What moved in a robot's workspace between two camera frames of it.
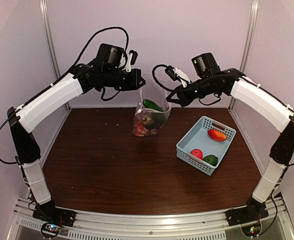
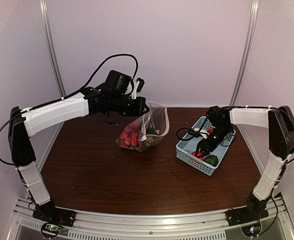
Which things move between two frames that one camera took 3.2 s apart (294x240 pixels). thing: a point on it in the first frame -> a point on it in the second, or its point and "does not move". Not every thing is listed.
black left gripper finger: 144,81 -> 146,111
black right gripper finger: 169,99 -> 205,152
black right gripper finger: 177,92 -> 197,148
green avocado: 211,159 does not move
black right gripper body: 205,88 -> 220,133
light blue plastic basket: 197,137 does not move
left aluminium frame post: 45,6 does not move
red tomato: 197,153 does not move
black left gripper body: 113,79 -> 118,104
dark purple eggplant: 153,121 -> 151,140
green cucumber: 148,103 -> 151,131
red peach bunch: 140,130 -> 130,135
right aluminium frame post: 248,42 does not move
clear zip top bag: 153,106 -> 147,132
